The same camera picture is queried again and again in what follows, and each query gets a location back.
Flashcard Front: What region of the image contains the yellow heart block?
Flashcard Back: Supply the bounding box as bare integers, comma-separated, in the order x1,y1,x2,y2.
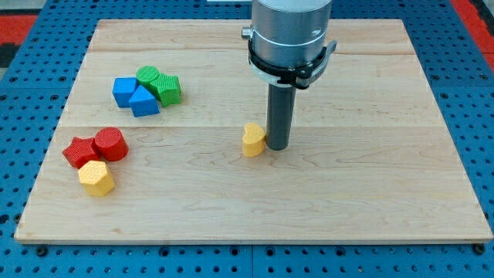
242,123,266,158

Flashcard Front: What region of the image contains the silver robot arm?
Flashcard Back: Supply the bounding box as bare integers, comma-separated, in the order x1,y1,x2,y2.
242,0,337,90

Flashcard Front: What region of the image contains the yellow hexagon block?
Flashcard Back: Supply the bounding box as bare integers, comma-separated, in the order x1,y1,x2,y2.
78,161,115,197

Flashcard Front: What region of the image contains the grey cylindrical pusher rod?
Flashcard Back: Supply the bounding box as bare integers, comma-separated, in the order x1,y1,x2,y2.
266,85,296,151

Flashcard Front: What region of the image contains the green star block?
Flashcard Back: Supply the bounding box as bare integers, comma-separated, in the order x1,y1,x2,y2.
150,73,181,107

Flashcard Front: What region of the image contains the wooden board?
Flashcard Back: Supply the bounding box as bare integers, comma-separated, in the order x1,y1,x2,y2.
15,19,492,245

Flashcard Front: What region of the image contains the blue triangle block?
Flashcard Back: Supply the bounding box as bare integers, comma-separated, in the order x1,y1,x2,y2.
129,86,160,117

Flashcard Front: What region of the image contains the green cylinder block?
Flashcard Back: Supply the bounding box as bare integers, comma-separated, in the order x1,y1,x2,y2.
136,66,160,86

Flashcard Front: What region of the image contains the blue cube block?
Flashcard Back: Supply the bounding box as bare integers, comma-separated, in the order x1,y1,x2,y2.
112,77,138,108

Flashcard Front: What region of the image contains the red cylinder block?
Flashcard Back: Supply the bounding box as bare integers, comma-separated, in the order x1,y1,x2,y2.
95,127,129,161

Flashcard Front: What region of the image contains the red star block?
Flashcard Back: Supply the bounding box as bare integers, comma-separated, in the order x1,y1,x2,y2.
62,137,100,169

